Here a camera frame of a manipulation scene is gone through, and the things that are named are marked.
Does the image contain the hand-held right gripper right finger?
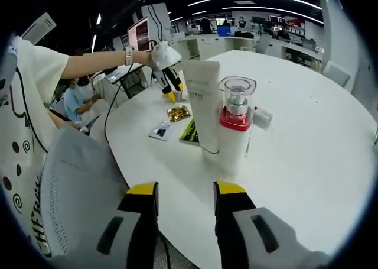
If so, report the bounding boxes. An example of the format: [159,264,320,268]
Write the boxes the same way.
[213,179,333,269]

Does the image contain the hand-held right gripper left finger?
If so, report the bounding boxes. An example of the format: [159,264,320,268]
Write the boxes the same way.
[51,180,160,269]

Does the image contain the gold foil skincare sachet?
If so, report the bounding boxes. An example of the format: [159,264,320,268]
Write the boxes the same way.
[167,105,193,124]

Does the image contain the white skincare tube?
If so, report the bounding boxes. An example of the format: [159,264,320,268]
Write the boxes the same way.
[180,59,221,155]

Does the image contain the clear skincare sachet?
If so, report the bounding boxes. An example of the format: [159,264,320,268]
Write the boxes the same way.
[148,120,175,141]

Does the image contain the green black skincare sachet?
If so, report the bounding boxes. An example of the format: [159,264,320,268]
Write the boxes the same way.
[178,118,201,146]

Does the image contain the tall red-collared skincare bottle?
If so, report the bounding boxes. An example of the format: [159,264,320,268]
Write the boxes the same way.
[218,76,257,175]

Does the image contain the person's left hand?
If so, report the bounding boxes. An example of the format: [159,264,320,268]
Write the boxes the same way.
[132,50,156,69]

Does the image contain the lit computer monitor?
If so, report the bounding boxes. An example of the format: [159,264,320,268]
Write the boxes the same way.
[127,17,149,51]

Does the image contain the white wristwatch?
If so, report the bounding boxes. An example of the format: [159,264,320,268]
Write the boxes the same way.
[124,46,135,66]

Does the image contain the white desk black legs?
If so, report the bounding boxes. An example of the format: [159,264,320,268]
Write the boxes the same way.
[88,61,154,105]

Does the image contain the long white counter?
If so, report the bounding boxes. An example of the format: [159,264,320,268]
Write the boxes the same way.
[174,32,322,72]

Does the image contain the white mesh office chair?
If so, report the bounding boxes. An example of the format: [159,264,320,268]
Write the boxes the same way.
[40,127,201,269]

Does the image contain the ceiling air conditioner unit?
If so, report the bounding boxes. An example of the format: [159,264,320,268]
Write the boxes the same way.
[22,11,57,39]

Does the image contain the person in white shirt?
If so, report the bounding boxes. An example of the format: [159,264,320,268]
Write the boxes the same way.
[0,35,71,260]

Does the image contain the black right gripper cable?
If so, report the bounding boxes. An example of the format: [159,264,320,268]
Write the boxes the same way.
[159,236,172,269]

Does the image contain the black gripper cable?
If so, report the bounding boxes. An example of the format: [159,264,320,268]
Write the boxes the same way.
[103,62,133,147]
[159,236,172,269]

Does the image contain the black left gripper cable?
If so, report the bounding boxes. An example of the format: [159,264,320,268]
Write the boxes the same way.
[103,62,133,147]

